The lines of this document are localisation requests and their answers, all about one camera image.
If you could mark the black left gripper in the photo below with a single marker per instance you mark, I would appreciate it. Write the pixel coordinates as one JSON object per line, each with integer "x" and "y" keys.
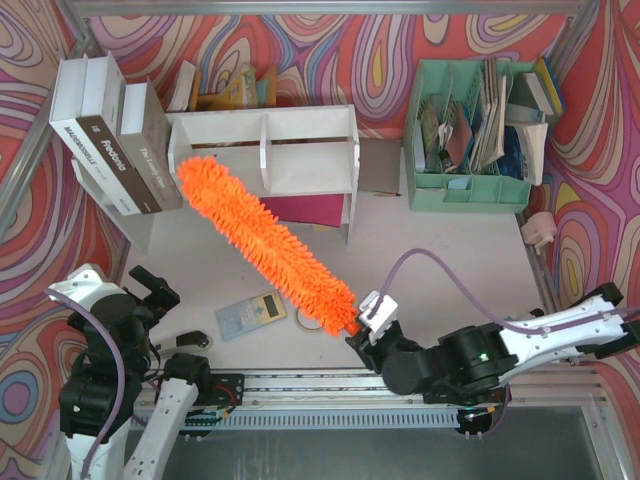
{"x": 151, "y": 291}

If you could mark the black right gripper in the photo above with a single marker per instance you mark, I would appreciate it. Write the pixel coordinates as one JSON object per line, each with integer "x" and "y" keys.
{"x": 368, "y": 345}

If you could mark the blue beige scientific calculator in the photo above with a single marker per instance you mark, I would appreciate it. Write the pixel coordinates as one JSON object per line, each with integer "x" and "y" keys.
{"x": 251, "y": 314}

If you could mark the orange chenille duster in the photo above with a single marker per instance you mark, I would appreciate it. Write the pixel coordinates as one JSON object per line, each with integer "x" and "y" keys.
{"x": 278, "y": 255}

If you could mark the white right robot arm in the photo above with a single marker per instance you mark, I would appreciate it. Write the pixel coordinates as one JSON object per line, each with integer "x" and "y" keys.
{"x": 596, "y": 325}

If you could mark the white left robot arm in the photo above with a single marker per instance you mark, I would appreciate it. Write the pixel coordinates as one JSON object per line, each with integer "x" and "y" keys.
{"x": 184, "y": 380}

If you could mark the white wooden bookshelf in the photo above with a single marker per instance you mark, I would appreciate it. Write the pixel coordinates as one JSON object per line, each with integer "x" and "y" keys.
{"x": 277, "y": 152}

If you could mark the pink piggy figurine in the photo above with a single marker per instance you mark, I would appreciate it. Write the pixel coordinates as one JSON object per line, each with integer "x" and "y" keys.
{"x": 539, "y": 230}

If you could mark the grey Lonely One book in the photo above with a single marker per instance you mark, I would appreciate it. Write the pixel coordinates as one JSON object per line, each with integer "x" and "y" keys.
{"x": 144, "y": 135}

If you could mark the mint green desk organizer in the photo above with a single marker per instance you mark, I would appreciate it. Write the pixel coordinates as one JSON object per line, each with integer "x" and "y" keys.
{"x": 466, "y": 193}

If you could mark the brown Fredonia book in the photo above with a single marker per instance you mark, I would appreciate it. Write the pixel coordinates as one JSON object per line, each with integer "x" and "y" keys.
{"x": 100, "y": 119}

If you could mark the coloured paper sheet stack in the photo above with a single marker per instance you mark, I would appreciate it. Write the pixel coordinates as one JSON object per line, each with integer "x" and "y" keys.
{"x": 323, "y": 210}

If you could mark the grey brown notebook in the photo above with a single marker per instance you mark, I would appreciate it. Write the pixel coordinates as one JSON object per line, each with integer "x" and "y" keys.
{"x": 379, "y": 166}

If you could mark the leaning books behind shelf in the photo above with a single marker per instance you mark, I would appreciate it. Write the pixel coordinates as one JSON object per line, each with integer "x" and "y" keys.
{"x": 243, "y": 91}

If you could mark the magazines in green organizer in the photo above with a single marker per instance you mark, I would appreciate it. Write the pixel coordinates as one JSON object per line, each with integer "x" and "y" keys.
{"x": 456, "y": 124}

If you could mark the white Mademoiselle book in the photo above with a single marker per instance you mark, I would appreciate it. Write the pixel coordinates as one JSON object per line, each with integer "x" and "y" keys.
{"x": 65, "y": 117}

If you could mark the blue white books at organizer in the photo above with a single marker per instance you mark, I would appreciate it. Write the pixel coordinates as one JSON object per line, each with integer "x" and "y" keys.
{"x": 533, "y": 108}

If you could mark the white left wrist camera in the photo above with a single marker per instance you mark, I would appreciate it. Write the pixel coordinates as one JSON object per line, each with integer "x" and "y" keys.
{"x": 85, "y": 286}

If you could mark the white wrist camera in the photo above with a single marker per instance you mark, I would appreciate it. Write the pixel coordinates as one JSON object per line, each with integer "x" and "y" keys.
{"x": 85, "y": 286}
{"x": 380, "y": 321}

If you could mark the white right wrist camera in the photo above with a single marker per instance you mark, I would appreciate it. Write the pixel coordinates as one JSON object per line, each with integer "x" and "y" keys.
{"x": 380, "y": 321}

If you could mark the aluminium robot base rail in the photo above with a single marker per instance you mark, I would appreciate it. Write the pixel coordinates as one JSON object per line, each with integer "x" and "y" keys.
{"x": 352, "y": 398}

